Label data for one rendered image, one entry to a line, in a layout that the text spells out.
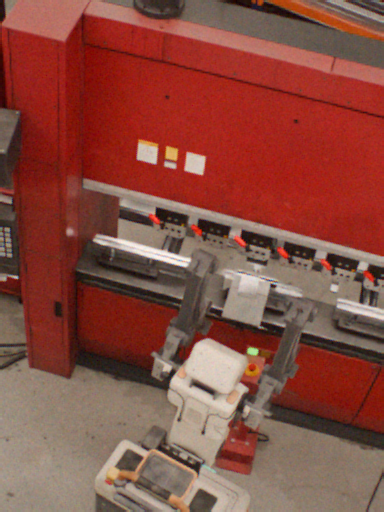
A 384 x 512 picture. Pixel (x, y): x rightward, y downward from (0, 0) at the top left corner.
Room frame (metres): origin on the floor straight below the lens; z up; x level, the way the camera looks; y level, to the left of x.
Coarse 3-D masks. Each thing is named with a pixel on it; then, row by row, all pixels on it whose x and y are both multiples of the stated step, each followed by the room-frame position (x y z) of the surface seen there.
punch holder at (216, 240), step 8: (200, 224) 2.64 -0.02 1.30; (208, 224) 2.63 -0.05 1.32; (216, 224) 2.63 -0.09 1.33; (224, 224) 2.62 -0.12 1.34; (208, 232) 2.63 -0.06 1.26; (216, 232) 2.63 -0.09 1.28; (224, 232) 2.62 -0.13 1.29; (200, 240) 2.63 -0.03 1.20; (208, 240) 2.63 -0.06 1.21; (216, 240) 2.62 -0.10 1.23; (224, 240) 2.62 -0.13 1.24; (224, 248) 2.62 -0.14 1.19
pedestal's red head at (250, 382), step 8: (272, 352) 2.33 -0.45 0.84; (248, 360) 2.30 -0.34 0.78; (256, 360) 2.31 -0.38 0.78; (264, 360) 2.32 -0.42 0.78; (248, 376) 2.21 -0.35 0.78; (256, 376) 2.22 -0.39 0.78; (248, 384) 2.18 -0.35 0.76; (256, 384) 2.18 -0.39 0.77; (248, 392) 2.18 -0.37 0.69; (272, 392) 2.19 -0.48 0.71; (272, 400) 2.17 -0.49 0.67
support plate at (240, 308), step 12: (240, 276) 2.62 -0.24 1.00; (264, 288) 2.57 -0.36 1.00; (228, 300) 2.47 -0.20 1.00; (240, 300) 2.48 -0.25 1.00; (252, 300) 2.49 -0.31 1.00; (264, 300) 2.50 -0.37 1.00; (228, 312) 2.40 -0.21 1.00; (240, 312) 2.41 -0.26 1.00; (252, 312) 2.42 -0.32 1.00; (252, 324) 2.35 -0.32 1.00
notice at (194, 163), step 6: (186, 156) 2.65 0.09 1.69; (192, 156) 2.65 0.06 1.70; (198, 156) 2.65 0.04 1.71; (204, 156) 2.64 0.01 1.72; (186, 162) 2.65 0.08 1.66; (192, 162) 2.65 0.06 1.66; (198, 162) 2.64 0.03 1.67; (204, 162) 2.64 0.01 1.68; (186, 168) 2.65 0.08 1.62; (192, 168) 2.65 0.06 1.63; (198, 168) 2.64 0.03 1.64; (204, 168) 2.64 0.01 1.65; (198, 174) 2.64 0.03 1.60
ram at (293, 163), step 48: (96, 48) 2.71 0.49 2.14; (96, 96) 2.71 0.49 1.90; (144, 96) 2.68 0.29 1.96; (192, 96) 2.65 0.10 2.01; (240, 96) 2.63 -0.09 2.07; (288, 96) 2.60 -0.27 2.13; (96, 144) 2.71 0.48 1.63; (192, 144) 2.65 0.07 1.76; (240, 144) 2.62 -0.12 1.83; (288, 144) 2.60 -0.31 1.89; (336, 144) 2.57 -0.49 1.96; (144, 192) 2.68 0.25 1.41; (192, 192) 2.65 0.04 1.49; (240, 192) 2.62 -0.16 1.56; (288, 192) 2.59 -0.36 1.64; (336, 192) 2.56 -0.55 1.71; (288, 240) 2.58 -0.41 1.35; (336, 240) 2.55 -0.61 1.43
